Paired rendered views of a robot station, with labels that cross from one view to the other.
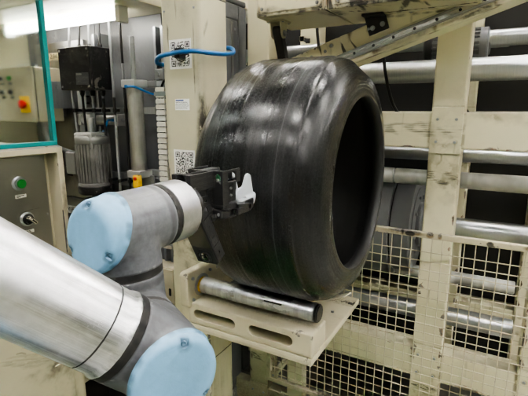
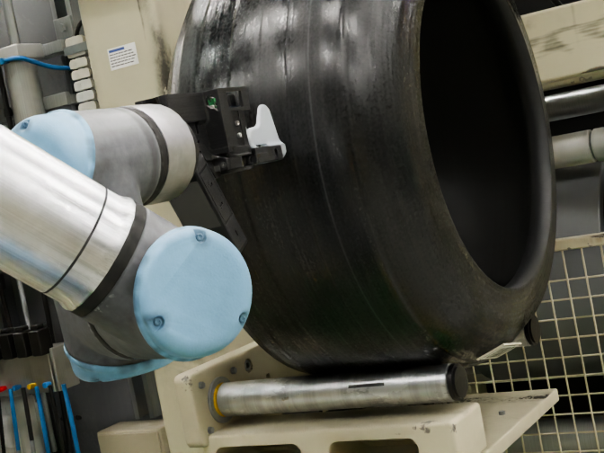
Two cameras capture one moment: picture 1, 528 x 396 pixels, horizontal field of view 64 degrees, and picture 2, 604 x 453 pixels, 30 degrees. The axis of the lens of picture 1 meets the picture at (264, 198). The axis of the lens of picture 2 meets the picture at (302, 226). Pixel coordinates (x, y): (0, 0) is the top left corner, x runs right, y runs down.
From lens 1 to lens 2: 45 cm
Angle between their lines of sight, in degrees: 9
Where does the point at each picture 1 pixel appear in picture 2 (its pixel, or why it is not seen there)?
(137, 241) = (105, 169)
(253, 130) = (261, 40)
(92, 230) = not seen: hidden behind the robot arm
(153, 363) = (163, 257)
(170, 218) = (146, 143)
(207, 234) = (210, 197)
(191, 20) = not seen: outside the picture
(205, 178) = (190, 102)
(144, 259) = not seen: hidden behind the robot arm
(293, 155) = (338, 63)
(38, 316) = (12, 192)
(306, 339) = (444, 433)
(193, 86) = (138, 15)
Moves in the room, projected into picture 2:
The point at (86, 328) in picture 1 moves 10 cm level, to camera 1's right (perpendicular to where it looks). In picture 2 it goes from (70, 213) to (219, 184)
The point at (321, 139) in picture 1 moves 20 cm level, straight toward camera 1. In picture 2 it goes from (383, 28) to (366, 7)
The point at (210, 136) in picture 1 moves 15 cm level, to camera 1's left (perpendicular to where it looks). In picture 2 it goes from (188, 73) to (59, 98)
